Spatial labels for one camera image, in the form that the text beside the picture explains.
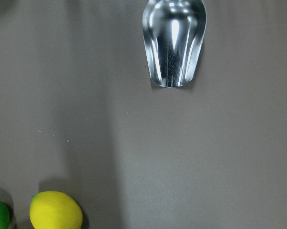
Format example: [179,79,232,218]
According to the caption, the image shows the metal ice scoop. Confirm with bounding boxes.
[142,0,207,88]

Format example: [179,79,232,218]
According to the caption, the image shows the yellow lemon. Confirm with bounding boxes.
[29,191,83,229]

